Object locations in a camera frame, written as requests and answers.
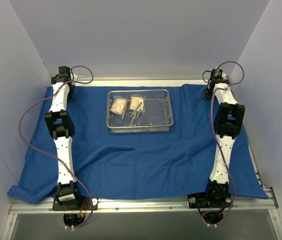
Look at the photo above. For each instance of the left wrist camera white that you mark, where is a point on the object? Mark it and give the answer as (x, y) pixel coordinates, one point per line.
(74, 77)

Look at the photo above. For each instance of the aluminium rail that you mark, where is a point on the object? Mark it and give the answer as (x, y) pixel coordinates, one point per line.
(170, 204)
(141, 81)

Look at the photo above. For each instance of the steel scalpel handle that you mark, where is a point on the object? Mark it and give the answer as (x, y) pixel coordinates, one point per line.
(124, 110)

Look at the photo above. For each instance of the aluminium back rail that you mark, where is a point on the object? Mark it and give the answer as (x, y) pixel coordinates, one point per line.
(141, 81)

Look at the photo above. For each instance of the right white gauze pack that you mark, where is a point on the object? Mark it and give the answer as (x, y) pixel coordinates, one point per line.
(136, 102)

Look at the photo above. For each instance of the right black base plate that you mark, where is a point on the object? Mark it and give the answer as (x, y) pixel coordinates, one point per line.
(202, 200)

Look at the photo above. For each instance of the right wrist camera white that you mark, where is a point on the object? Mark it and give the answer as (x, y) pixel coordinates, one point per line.
(224, 72)

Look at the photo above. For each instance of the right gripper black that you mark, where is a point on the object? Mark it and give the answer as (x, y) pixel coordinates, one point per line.
(207, 92)

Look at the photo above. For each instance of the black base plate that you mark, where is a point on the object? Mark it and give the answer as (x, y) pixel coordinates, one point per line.
(202, 200)
(83, 203)

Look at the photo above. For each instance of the aluminium front rail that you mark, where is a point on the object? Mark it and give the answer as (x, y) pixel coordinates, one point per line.
(170, 204)

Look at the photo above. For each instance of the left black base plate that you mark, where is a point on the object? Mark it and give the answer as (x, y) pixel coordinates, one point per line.
(83, 203)

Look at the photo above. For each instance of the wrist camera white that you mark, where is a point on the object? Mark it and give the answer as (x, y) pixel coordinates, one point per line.
(224, 72)
(74, 77)

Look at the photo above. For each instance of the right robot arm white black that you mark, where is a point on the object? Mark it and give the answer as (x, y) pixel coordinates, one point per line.
(226, 126)

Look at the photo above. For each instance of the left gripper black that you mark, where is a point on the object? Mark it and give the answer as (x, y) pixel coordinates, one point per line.
(71, 90)

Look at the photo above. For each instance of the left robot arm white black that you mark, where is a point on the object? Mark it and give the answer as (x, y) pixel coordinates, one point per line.
(61, 130)

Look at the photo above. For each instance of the steel forceps left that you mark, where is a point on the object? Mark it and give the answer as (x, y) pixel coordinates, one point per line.
(134, 115)

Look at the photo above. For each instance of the left white gauze pack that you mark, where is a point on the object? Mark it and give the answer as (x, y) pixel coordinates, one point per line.
(118, 106)

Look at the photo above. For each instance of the steel scissors right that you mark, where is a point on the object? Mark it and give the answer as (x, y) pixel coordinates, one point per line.
(148, 123)

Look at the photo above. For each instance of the white gauze pack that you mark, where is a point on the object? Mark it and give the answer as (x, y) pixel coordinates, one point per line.
(136, 102)
(118, 106)

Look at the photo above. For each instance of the metal mesh instrument tray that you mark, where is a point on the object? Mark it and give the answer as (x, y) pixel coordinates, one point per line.
(157, 109)

